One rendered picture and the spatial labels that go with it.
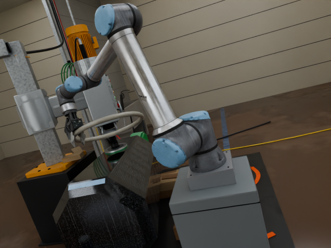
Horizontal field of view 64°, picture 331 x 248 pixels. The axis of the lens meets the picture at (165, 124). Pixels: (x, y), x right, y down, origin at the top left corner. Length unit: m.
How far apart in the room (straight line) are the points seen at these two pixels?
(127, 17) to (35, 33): 7.37
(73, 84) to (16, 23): 7.30
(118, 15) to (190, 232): 1.01
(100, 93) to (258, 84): 5.30
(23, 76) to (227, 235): 2.38
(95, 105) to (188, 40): 4.94
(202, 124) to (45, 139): 2.06
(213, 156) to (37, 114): 2.02
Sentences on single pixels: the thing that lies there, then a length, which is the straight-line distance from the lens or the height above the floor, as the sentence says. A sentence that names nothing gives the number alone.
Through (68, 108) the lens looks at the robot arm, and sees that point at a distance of 1.68.
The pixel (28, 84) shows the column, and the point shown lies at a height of 1.63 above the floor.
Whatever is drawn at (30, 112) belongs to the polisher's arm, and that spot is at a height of 1.37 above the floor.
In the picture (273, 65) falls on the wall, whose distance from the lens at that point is 7.12.
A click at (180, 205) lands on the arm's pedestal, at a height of 0.83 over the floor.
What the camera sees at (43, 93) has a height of 1.51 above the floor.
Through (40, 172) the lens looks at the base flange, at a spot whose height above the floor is 0.78.
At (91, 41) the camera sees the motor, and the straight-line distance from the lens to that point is 3.09.
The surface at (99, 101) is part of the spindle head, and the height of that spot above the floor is 1.31.
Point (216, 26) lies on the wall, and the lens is 6.99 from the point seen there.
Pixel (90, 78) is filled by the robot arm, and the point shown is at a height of 1.50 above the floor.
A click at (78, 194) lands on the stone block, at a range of 2.11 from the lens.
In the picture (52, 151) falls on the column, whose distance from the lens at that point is 3.02.
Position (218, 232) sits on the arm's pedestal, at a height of 0.67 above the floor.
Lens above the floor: 1.46
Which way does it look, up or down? 12 degrees down
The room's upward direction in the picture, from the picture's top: 16 degrees counter-clockwise
